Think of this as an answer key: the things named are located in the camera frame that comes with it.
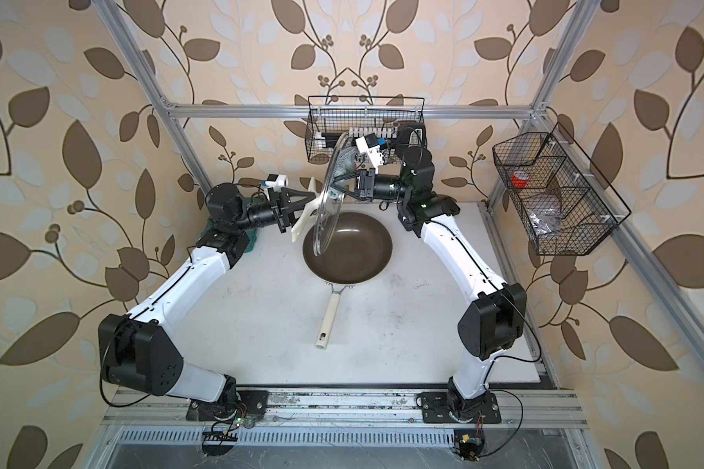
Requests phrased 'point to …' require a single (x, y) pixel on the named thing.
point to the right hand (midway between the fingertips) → (329, 185)
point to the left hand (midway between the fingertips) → (308, 199)
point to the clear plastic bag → (545, 215)
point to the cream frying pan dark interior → (343, 249)
